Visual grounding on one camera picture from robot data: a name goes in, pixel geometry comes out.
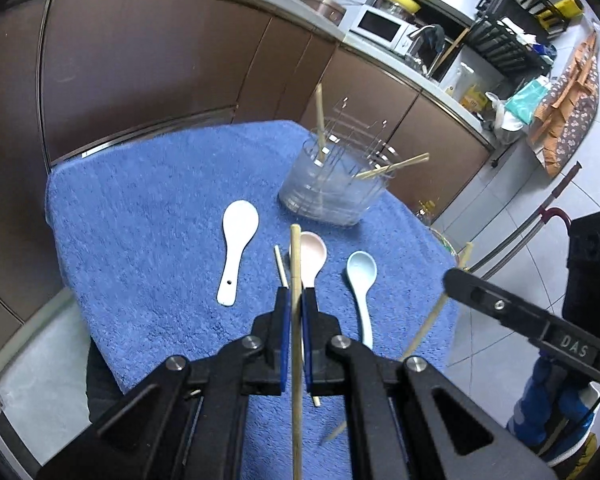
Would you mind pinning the teal plastic bag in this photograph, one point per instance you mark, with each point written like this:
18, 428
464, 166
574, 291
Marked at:
525, 101

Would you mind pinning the chrome kitchen faucet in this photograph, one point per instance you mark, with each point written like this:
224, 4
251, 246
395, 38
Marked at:
427, 44

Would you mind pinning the blue terry towel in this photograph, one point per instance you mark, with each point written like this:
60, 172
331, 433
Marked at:
139, 239

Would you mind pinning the patterned orange hanging cloth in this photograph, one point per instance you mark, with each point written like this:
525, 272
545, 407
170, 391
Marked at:
566, 113

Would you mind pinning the white ceramic spoon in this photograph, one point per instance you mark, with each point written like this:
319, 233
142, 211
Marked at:
239, 223

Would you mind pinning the chopstick in holder left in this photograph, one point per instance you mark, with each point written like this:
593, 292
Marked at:
320, 123

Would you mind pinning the clear plastic utensil holder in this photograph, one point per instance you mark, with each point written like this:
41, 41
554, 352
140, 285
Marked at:
329, 192

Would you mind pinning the blue gloved right hand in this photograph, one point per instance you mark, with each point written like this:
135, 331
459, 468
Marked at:
555, 413

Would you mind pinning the light blue ceramic spoon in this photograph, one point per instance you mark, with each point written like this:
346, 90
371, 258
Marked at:
362, 273

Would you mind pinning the pink ceramic spoon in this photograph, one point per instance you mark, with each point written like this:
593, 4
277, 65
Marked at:
313, 257

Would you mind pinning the chopstick in holder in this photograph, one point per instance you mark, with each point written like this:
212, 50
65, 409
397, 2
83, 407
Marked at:
419, 159
320, 123

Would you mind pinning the white microwave oven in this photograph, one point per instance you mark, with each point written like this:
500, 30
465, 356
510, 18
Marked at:
384, 29

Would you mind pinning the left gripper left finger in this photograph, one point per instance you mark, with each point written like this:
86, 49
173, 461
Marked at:
270, 369

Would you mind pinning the black dish rack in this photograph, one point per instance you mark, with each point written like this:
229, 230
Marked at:
513, 35

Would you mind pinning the yellow bowl on shelf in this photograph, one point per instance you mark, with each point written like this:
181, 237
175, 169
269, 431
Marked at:
410, 5

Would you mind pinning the brown lower cabinets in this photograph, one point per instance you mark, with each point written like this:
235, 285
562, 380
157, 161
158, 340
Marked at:
76, 73

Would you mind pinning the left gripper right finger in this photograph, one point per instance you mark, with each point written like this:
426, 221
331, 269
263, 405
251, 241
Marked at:
323, 374

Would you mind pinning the umbrella with maroon handle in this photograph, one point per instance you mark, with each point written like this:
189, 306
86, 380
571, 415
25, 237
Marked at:
495, 260

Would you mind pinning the chopstick in holder right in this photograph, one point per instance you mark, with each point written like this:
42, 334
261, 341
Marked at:
419, 159

